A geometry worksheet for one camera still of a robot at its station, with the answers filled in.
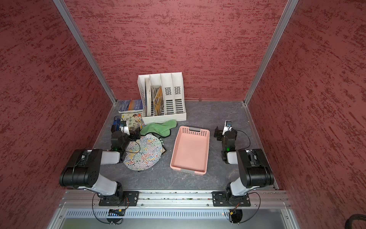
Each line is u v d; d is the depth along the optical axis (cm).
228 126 79
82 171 45
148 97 95
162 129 98
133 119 107
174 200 76
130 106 115
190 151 90
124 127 79
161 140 95
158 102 114
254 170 45
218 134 84
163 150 90
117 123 104
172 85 112
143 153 88
